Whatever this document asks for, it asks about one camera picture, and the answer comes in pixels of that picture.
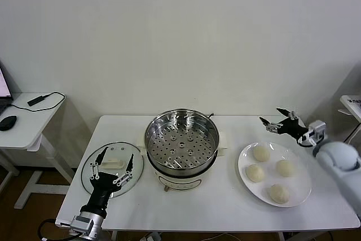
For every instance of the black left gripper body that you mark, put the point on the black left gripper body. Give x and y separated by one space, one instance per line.
100 187

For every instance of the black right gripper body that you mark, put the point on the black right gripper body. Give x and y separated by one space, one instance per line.
292 127

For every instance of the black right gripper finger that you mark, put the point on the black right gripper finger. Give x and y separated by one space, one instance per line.
282 111
265 122

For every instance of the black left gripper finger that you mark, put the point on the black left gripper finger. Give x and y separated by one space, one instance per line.
129 164
99 157

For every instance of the white steamed baozi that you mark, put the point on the white steamed baozi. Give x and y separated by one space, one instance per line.
255 172
285 167
261 153
279 193

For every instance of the stainless steel steamer basket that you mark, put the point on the stainless steel steamer basket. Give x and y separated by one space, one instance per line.
180 145

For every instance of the white table leg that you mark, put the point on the white table leg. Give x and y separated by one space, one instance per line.
280 236
114 236

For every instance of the cream electric cooker base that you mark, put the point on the cream electric cooker base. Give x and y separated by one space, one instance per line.
180 181

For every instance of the large white round plate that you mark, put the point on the large white round plate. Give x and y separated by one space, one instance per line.
299 184

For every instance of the white stand with label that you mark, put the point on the white stand with label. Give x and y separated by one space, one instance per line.
354 104

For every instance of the white floor power strip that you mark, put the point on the white floor power strip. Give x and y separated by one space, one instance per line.
152 236

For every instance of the white side desk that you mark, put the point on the white side desk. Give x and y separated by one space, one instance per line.
28 128

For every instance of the black rectangular adapter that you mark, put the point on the black rectangular adapter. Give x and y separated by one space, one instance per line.
36 100

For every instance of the black computer mouse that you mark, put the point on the black computer mouse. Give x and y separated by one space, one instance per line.
8 122

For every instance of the black laptop computer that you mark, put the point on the black laptop computer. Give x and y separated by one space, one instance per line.
4 83

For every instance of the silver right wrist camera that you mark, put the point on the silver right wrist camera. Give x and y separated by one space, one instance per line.
316 131

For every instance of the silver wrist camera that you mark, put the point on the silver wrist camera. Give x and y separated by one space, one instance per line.
316 131
81 222

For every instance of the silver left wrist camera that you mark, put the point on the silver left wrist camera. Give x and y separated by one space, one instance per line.
81 222

